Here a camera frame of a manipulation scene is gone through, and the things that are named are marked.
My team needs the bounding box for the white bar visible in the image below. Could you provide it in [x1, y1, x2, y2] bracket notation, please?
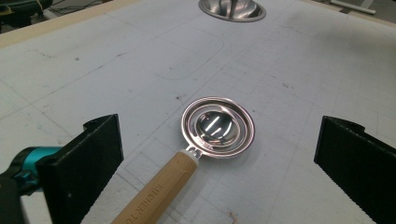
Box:
[330, 0, 377, 16]

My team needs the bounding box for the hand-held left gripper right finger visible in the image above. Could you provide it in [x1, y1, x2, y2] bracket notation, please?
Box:
[313, 115, 396, 224]

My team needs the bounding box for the steel bowl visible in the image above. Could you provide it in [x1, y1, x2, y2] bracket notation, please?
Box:
[198, 0, 267, 23]

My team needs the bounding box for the dark green equipment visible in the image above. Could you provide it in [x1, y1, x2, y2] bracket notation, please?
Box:
[0, 0, 54, 34]

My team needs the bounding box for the metal strainer with wooden handle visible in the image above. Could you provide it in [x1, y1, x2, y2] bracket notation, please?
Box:
[110, 95, 256, 224]

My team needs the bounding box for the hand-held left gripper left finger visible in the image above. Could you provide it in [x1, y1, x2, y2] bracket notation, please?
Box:
[35, 113, 124, 224]

